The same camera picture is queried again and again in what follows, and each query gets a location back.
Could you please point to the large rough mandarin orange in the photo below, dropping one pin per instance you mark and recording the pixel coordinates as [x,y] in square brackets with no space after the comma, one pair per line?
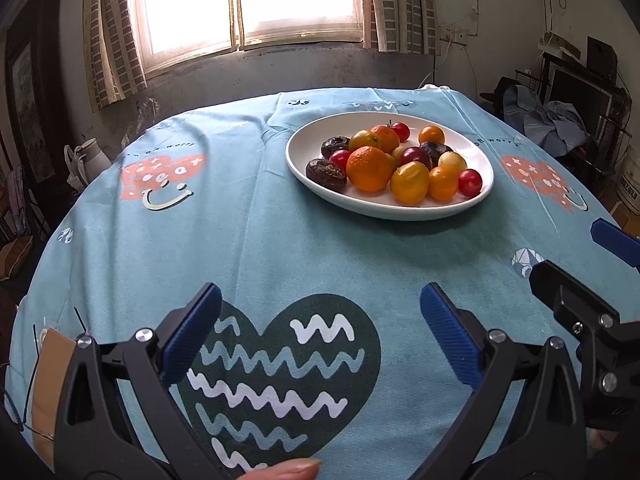
[369,169]

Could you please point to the small orange tomato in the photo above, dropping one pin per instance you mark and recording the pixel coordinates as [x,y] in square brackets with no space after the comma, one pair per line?
[443,184]

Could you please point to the light blue patterned tablecloth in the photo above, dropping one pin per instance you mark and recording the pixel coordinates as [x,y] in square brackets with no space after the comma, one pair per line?
[320,349]

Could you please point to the dark red plum tomato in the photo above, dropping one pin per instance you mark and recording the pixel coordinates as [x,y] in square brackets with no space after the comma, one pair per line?
[415,154]

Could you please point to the white ceramic jug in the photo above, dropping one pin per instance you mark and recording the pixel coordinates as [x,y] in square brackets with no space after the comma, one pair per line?
[84,163]

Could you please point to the small round orange kumquat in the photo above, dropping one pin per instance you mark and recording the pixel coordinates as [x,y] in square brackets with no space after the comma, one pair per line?
[431,134]

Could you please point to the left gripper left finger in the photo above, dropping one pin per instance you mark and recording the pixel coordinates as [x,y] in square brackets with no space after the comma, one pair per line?
[94,437]

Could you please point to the dark water chestnut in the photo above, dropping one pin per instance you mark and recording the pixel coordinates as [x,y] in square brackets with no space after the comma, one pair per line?
[327,174]
[334,144]
[435,150]

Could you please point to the white oval plate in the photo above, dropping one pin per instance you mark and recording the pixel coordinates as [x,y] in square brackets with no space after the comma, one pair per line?
[304,145]

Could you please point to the person left hand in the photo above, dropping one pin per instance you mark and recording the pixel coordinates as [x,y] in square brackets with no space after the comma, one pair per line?
[298,469]

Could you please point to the checkered curtain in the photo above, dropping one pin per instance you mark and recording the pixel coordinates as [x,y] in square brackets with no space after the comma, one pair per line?
[113,65]
[401,26]

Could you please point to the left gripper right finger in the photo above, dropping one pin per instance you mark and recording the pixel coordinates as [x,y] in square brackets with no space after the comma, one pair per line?
[546,436]

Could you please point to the black monitor screen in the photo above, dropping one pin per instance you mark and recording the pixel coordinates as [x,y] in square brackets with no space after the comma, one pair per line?
[602,103]

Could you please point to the red cherry tomato with stem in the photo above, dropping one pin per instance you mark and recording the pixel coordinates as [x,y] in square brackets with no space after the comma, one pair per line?
[402,131]

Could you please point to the smooth orange tomato with stem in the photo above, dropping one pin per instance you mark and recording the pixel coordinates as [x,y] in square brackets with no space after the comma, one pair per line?
[364,138]

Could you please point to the left checkered curtain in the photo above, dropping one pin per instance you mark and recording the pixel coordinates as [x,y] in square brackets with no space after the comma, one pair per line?
[113,65]

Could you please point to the white plastic bucket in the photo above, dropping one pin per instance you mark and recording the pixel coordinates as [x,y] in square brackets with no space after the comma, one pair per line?
[628,184]

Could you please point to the tan glasses case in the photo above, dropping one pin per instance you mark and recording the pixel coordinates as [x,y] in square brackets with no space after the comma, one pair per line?
[55,355]

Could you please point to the yellow-green large tomato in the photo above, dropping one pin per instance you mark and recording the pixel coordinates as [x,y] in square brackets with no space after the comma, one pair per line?
[410,182]

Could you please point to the dark framed painting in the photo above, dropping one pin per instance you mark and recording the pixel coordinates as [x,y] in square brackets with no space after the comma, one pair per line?
[36,101]

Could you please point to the wire-frame eyeglasses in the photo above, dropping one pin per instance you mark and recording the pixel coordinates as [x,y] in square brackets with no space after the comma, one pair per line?
[20,419]

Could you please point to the pile of blue-grey clothes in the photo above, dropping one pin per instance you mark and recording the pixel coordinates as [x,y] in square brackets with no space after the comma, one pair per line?
[556,127]

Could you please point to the yellow loquat fruit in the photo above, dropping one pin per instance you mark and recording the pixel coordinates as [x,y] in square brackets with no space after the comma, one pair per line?
[453,161]

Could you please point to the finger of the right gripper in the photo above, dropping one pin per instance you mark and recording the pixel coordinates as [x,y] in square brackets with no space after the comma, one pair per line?
[617,242]
[575,307]

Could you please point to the person right hand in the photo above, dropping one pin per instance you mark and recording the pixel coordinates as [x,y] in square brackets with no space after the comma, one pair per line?
[599,440]

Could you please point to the wall power socket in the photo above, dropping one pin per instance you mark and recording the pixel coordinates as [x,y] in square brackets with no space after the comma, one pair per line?
[454,35]

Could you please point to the window with bright light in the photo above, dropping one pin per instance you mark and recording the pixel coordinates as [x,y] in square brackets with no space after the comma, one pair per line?
[170,32]

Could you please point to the right checkered curtain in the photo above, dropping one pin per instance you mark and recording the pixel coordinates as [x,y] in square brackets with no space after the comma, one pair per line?
[401,26]

